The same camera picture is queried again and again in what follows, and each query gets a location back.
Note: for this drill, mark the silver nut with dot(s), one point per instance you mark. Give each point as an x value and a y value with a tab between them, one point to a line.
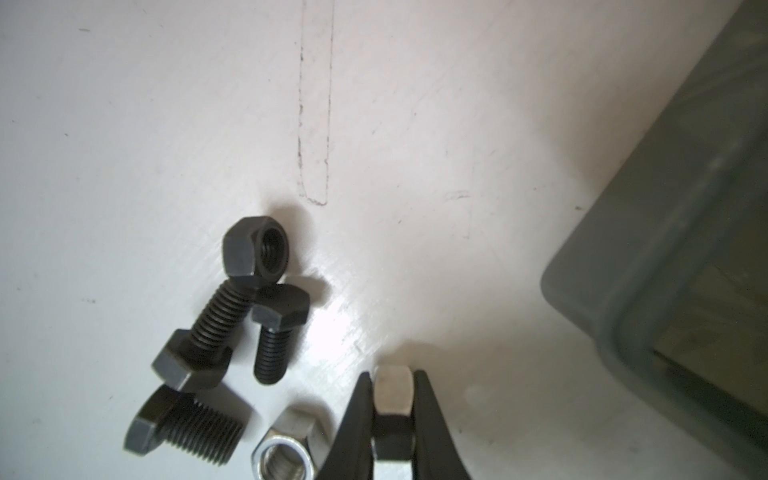
295	446
393	438

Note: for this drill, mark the black nut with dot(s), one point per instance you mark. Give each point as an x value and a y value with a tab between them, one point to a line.
256	251

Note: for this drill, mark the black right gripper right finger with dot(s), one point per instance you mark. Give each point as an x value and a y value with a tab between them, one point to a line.
435	454

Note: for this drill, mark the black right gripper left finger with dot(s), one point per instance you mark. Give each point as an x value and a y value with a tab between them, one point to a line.
350	457

